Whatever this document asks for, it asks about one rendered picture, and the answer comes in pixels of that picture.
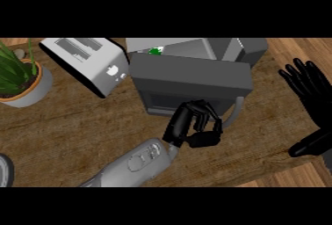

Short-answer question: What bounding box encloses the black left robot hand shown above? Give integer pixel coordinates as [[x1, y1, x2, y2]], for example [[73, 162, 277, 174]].
[[160, 99, 224, 149]]

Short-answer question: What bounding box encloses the dark grey microwave door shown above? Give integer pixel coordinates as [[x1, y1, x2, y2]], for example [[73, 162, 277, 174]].
[[128, 52, 253, 128]]

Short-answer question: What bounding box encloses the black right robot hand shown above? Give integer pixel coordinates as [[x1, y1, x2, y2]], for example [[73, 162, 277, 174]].
[[277, 57, 332, 158]]

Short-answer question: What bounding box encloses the small grey pebble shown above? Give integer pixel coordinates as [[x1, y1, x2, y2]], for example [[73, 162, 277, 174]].
[[11, 48, 26, 60]]

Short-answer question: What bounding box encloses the grey microwave body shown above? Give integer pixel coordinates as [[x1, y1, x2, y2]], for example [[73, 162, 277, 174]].
[[123, 37, 269, 70]]

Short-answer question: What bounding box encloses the grey round object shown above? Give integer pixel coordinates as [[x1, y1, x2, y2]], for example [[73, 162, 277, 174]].
[[0, 153, 16, 188]]

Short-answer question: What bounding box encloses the grey plant pot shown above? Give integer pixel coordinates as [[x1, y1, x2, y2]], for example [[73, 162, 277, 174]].
[[0, 58, 54, 109]]

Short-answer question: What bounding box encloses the green leafy plant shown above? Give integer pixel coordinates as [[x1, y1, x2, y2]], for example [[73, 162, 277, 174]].
[[0, 37, 39, 95]]

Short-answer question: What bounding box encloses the white toaster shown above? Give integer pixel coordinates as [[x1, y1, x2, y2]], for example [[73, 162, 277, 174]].
[[36, 37, 131, 99]]

